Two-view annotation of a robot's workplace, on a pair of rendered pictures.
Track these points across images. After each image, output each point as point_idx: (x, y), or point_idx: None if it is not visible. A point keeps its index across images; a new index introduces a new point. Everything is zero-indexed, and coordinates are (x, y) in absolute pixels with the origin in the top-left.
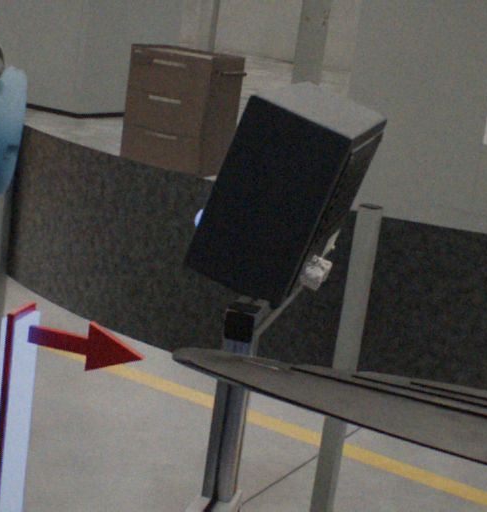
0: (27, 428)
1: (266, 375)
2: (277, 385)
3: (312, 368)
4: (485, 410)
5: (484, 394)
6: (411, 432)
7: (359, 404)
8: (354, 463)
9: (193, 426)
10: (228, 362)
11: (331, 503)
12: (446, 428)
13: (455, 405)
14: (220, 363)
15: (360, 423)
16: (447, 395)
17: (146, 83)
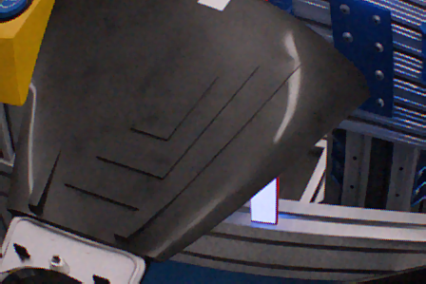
0: None
1: None
2: None
3: (177, 14)
4: (117, 96)
5: (162, 104)
6: (48, 47)
7: (79, 26)
8: None
9: None
10: None
11: None
12: (65, 66)
13: (118, 78)
14: None
15: (47, 26)
16: (142, 77)
17: None
